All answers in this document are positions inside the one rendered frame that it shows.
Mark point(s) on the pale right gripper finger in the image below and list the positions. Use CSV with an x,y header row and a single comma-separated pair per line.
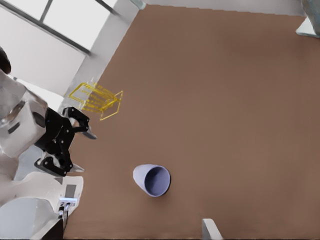
x,y
89,133
210,231
78,168

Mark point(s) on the silver frame post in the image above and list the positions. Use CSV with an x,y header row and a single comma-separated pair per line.
x,y
311,22

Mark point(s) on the grey window frame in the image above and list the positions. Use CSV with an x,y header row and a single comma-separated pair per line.
x,y
62,36

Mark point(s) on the lavender cup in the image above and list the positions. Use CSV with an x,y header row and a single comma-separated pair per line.
x,y
155,182

